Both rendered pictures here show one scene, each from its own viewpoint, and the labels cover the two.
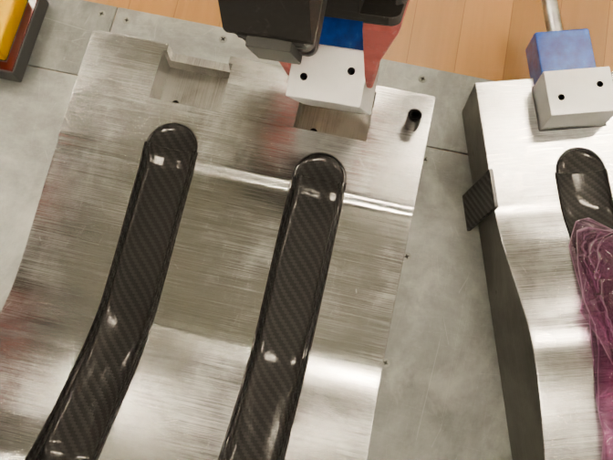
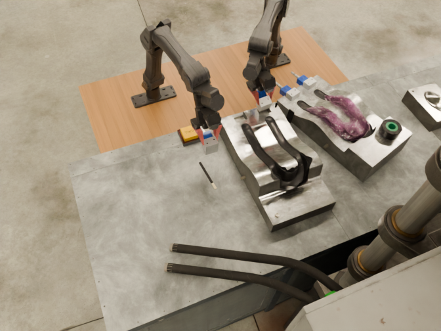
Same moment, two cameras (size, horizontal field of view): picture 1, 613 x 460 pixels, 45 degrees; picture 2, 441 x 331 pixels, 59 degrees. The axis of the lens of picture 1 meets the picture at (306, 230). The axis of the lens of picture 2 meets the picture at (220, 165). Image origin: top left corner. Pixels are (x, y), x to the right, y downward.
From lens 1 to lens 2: 1.21 m
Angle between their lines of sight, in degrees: 24
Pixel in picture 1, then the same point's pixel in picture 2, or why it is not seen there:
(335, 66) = (265, 99)
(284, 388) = (287, 146)
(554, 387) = (321, 125)
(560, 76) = (289, 91)
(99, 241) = (246, 144)
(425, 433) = not seen: hidden behind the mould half
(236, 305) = (272, 140)
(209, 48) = not seen: hidden behind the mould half
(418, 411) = not seen: hidden behind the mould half
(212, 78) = (239, 118)
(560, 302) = (313, 117)
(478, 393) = (310, 142)
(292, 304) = (279, 137)
